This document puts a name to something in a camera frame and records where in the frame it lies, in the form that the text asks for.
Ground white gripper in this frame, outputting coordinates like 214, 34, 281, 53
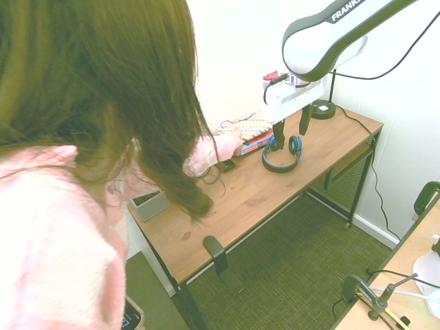
260, 78, 328, 151

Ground black and blue headphones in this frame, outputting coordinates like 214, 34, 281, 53
261, 134, 305, 174

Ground pink sleeved forearm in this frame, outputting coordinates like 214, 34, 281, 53
181, 132, 238, 178

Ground black headphone hanger hook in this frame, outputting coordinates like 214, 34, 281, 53
202, 235, 246, 298

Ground person's hand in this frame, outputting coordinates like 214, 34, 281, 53
225, 126, 244, 153

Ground black round lamp base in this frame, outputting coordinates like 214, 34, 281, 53
310, 99, 338, 121

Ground red and blue book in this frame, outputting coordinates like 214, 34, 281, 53
239, 132, 276, 157

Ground stack of books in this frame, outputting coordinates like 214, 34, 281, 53
216, 112, 273, 142

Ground red and white wrist module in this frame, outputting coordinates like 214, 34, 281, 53
262, 70, 280, 90

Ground thin black lamp pole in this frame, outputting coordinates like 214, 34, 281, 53
329, 68, 338, 105

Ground black calculator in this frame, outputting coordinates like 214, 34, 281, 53
214, 159, 237, 174

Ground grey desk organizer box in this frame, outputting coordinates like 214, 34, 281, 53
131, 190, 173, 223

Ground black C clamp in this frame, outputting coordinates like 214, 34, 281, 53
341, 274, 371, 307

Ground grey gooseneck stand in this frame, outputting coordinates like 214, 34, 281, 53
366, 273, 419, 321

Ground white rounded device base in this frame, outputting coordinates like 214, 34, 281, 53
412, 233, 440, 304

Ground person with long brown hair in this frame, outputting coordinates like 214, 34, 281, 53
0, 0, 221, 330

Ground yellow and black tool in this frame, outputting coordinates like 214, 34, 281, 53
355, 291, 412, 328

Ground smartphone with dark screen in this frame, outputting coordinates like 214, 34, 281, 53
122, 294, 146, 330

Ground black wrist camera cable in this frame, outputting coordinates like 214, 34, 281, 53
263, 74, 289, 106

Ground black lamp power cable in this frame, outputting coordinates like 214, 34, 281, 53
335, 104, 402, 241

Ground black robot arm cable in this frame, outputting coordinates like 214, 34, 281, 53
332, 0, 440, 81

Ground black curved clamp bracket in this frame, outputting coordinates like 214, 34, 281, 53
412, 181, 440, 216

